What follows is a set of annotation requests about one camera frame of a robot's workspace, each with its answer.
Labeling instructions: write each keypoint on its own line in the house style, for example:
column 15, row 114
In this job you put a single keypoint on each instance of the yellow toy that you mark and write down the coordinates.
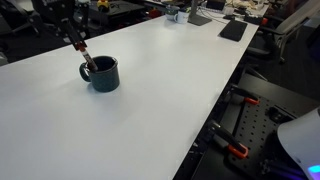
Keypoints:
column 103, row 4

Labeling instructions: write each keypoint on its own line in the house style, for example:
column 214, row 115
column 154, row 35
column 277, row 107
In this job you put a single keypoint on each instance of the grey office chair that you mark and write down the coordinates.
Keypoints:
column 286, row 30

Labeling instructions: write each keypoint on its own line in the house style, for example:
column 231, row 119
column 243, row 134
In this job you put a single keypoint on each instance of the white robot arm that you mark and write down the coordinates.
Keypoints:
column 300, row 140

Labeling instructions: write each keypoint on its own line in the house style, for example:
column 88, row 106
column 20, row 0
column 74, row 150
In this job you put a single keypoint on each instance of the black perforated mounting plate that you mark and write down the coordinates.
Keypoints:
column 260, row 123

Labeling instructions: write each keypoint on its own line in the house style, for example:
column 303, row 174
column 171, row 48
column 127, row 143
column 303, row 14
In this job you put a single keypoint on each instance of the dark speckled mug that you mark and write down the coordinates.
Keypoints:
column 106, row 81

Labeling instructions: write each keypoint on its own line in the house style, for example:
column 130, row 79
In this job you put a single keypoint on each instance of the red small object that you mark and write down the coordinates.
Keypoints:
column 155, row 13

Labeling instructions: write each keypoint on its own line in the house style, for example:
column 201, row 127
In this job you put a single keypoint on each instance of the black flat pad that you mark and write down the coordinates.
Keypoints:
column 233, row 30

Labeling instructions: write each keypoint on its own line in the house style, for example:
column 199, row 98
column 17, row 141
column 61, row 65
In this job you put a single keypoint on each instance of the red capped marker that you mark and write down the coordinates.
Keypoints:
column 90, row 61

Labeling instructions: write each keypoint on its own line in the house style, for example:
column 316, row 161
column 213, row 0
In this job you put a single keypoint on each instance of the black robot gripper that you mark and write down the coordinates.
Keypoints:
column 55, row 10

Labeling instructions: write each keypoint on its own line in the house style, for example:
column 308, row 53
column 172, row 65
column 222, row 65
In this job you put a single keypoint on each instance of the teal bowl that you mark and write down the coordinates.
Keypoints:
column 171, row 11

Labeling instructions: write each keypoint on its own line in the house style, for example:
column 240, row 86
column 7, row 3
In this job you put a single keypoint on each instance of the grey monitor stand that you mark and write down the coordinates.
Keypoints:
column 198, row 18

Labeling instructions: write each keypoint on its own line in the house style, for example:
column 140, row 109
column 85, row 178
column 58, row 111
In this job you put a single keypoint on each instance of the white coffee mug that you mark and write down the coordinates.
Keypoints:
column 182, row 17

